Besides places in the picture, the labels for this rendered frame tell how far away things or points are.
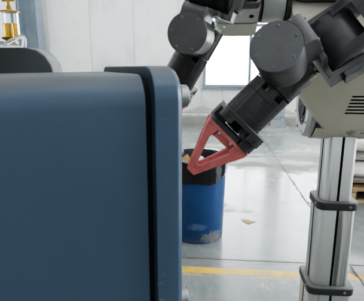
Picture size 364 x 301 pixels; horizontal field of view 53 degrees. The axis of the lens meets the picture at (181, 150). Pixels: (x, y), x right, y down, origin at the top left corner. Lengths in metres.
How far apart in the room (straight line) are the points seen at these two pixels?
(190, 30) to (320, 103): 0.47
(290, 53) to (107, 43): 8.42
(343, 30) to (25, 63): 0.37
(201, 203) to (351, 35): 2.29
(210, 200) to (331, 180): 1.72
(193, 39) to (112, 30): 8.26
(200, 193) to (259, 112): 2.20
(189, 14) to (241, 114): 0.16
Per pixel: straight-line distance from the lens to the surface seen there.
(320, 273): 1.16
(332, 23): 0.49
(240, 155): 0.47
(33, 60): 0.21
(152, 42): 8.55
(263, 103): 0.47
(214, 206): 2.74
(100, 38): 8.83
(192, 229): 2.78
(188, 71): 0.60
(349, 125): 1.00
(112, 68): 0.17
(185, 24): 0.53
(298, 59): 0.40
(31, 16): 9.18
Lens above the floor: 1.30
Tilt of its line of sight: 13 degrees down
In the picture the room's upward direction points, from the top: straight up
